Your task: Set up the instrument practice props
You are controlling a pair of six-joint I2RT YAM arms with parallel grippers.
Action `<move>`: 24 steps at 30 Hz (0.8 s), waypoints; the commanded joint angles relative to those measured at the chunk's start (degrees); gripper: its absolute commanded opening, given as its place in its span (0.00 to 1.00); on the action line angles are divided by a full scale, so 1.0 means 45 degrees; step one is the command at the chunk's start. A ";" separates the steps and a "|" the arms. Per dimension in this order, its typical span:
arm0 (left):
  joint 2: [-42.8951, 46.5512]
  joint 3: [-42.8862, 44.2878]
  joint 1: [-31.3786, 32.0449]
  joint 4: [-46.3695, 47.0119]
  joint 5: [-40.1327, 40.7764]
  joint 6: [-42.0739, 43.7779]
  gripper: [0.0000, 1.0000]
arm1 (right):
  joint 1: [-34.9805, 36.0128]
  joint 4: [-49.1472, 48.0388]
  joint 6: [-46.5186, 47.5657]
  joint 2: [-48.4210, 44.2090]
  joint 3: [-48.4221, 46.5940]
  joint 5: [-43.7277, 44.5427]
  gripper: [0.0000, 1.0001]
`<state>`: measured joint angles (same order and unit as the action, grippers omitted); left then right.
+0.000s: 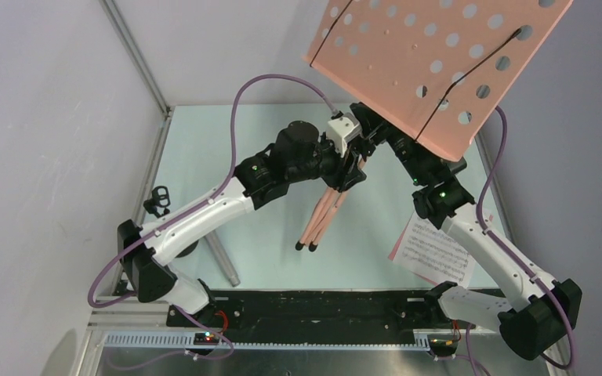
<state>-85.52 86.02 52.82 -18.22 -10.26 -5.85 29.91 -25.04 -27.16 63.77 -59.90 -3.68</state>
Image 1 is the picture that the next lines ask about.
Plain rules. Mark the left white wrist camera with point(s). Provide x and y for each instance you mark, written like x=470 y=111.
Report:
x=343 y=130

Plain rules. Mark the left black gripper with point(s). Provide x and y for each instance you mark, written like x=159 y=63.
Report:
x=341 y=179

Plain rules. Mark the left aluminium frame post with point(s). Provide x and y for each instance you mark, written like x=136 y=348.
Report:
x=128 y=41

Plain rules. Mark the white sheet music page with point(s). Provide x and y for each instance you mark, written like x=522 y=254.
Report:
x=432 y=255

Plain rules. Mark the grey metal microphone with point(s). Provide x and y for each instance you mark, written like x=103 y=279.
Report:
x=222 y=258

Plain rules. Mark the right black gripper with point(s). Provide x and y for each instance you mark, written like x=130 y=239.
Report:
x=373 y=124

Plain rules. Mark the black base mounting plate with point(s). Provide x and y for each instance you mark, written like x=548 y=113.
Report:
x=391 y=317

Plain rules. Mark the pink paper sheet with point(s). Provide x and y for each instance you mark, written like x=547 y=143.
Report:
x=397 y=245

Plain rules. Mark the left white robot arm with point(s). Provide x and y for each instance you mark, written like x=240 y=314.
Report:
x=299 y=153

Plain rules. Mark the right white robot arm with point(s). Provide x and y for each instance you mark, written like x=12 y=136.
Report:
x=538 y=313

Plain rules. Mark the pink music stand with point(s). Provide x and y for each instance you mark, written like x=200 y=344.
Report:
x=434 y=69

